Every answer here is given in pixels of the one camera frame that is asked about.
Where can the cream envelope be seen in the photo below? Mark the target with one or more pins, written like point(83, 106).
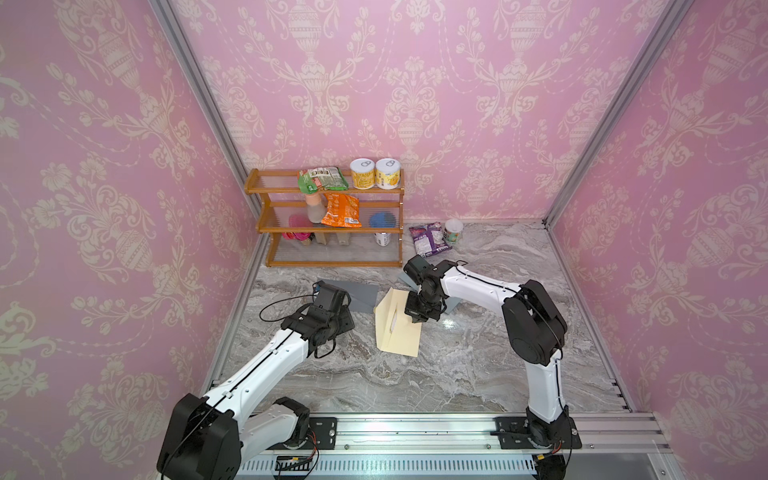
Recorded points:
point(396, 332)

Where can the beige bottle on shelf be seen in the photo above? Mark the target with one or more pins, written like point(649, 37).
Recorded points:
point(315, 207)

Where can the teal blue envelope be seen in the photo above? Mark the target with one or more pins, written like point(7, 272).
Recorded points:
point(451, 303)

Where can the green instant noodle cup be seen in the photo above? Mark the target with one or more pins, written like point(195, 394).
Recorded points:
point(453, 229)

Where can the green snack bag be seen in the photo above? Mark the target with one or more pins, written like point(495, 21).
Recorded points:
point(320, 179)

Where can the dark grey envelope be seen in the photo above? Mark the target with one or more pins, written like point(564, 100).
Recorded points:
point(363, 295)

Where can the right yellow can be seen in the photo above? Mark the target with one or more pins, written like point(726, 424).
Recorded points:
point(388, 173)

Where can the aluminium front rail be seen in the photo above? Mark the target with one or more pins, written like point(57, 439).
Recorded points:
point(603, 433)

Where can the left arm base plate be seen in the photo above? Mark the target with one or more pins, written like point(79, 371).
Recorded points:
point(321, 433)

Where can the yellow can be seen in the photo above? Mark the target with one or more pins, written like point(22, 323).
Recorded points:
point(363, 173)
point(388, 173)

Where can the purple snack bag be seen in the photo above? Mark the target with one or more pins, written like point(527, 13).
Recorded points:
point(429, 239)

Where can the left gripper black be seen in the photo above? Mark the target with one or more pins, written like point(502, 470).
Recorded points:
point(348, 319)

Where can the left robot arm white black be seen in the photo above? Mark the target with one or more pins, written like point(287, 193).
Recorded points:
point(212, 435)

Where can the left yellow can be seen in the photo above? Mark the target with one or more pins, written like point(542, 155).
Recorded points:
point(363, 173)

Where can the blue lid cup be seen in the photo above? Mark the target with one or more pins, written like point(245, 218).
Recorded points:
point(382, 221)

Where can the wooden three-tier shelf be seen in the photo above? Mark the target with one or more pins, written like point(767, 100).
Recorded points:
point(279, 197)

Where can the pink item on shelf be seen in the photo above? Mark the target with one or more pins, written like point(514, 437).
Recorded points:
point(295, 222)

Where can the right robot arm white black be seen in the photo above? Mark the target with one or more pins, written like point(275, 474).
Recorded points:
point(535, 329)

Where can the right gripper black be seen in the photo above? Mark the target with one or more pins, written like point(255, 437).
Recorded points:
point(417, 316)

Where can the orange snack bag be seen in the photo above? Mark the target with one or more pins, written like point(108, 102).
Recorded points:
point(342, 211)

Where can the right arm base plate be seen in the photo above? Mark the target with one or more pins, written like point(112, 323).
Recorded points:
point(518, 433)

